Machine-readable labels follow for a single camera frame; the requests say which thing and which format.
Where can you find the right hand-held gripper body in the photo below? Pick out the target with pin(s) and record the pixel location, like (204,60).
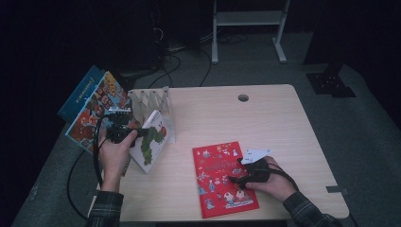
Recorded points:
(257,171)

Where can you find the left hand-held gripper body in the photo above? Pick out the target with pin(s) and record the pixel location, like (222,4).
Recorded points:
(118,126)

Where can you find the red picture book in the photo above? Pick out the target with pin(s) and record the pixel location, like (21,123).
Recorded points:
(214,176)

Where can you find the colourful animal picture book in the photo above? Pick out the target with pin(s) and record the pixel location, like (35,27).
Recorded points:
(91,110)

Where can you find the person's left hand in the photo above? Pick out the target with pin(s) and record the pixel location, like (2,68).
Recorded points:
(113,160)

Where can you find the person's right hand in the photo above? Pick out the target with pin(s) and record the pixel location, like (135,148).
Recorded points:
(277,186)

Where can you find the grey tape strip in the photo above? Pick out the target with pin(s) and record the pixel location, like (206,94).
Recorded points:
(337,189)

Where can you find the white metal table frame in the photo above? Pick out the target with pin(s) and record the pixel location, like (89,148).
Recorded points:
(249,17)

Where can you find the white expandable book rack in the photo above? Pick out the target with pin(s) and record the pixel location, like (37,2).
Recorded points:
(154,101)

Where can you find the white caterpillar picture book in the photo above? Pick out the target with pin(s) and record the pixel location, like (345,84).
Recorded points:
(151,148)

